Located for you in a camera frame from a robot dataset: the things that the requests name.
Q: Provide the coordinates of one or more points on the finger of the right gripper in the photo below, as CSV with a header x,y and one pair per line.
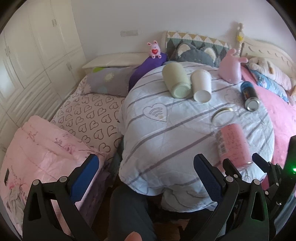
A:
x,y
231,172
273,171

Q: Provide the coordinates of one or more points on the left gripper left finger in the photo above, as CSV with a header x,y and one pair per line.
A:
x,y
40,221

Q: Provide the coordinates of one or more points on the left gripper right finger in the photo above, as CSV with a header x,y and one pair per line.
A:
x,y
239,214

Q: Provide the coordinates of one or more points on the pink labelled glass jar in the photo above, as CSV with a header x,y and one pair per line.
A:
x,y
230,138

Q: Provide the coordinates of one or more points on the white paper cup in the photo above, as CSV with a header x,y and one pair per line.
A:
x,y
201,86

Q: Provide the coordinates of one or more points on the pale green cup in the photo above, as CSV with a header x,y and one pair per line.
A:
x,y
176,80

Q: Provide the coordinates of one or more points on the pink fleece blanket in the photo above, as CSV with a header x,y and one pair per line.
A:
x,y
282,116

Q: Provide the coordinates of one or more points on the folded pink quilt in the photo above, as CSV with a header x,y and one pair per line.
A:
x,y
38,150

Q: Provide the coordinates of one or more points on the black blue drink can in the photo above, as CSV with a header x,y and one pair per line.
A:
x,y
249,95

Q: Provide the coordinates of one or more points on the dark trouser leg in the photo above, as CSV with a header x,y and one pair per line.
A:
x,y
131,216

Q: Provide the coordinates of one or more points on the blue cartoon pillow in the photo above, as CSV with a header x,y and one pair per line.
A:
x,y
270,85

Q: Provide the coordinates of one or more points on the large pink rabbit toy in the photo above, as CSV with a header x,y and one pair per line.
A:
x,y
230,67

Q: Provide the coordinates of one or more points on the heart pattern bed sheet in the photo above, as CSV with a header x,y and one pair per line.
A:
x,y
91,118

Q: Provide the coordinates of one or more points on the white pink plush dog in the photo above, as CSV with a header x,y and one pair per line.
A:
x,y
268,69

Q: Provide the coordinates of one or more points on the cream wooden headboard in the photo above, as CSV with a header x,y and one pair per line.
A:
x,y
247,47

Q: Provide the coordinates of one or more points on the grey cat face pillow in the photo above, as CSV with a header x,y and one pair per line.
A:
x,y
189,53

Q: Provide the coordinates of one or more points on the purple pillow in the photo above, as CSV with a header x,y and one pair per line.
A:
x,y
148,65

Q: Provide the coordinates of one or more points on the small pink bunny figure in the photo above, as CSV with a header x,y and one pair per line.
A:
x,y
155,50

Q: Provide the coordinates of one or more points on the patchwork diamond cushion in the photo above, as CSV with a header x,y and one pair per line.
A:
x,y
174,39

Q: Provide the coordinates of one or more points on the grey flower pillow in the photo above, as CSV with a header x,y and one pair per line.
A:
x,y
110,80

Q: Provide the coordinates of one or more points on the cream bedside table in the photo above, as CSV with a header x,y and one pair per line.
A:
x,y
117,60

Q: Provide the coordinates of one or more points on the white wardrobe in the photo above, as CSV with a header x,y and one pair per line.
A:
x,y
41,63

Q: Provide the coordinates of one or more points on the white wall outlet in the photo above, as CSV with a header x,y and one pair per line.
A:
x,y
129,33

